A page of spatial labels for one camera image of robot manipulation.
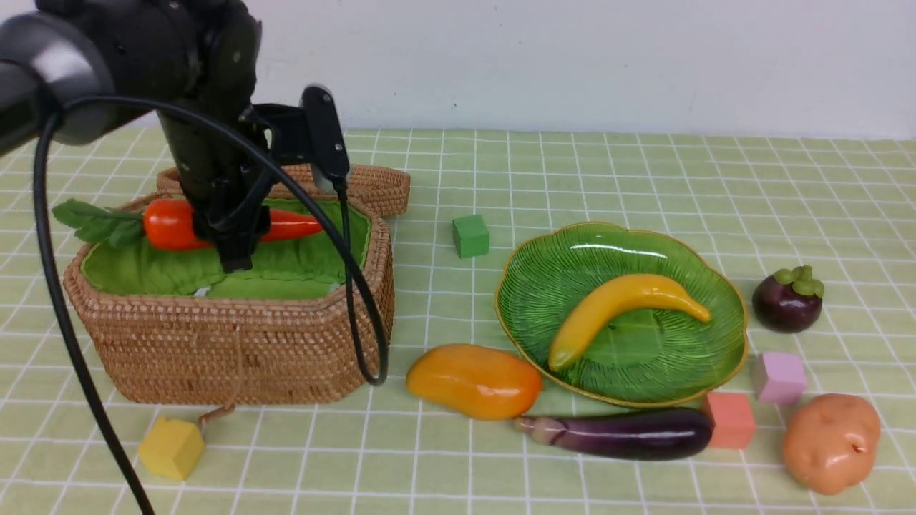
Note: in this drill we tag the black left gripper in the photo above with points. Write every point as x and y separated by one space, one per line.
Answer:
216 175

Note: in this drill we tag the red toy carrot green leaves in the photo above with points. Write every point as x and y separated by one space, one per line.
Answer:
165 223

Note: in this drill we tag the orange-yellow toy mango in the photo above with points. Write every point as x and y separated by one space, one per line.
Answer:
477 382

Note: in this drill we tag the yellow toy banana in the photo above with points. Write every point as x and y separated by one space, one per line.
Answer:
623 294

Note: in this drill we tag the purple toy eggplant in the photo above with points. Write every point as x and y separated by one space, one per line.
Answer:
659 434

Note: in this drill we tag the dark purple toy mangosteen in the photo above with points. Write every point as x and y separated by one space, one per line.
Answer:
789 300

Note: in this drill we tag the tan toy potato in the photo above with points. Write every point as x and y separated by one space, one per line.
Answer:
831 443

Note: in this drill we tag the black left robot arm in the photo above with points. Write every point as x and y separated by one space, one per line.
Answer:
200 55

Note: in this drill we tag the woven wicker basket green lining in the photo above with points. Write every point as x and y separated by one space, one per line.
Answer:
174 328

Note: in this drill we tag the woven wicker basket lid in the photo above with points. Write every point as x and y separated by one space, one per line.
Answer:
383 190

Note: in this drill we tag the yellow foam cube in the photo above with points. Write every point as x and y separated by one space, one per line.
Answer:
172 448

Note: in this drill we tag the green foam cube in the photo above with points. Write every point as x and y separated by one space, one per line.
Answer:
471 236

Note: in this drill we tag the green leaf-shaped glass plate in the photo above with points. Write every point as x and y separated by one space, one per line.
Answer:
640 359

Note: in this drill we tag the pink-orange foam cube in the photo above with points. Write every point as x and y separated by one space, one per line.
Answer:
732 419

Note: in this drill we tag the lilac foam cube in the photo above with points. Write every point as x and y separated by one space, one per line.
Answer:
779 378

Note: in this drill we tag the green checkered tablecloth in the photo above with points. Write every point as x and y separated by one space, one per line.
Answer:
748 205

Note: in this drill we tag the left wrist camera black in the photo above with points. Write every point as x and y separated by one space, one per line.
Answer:
309 134

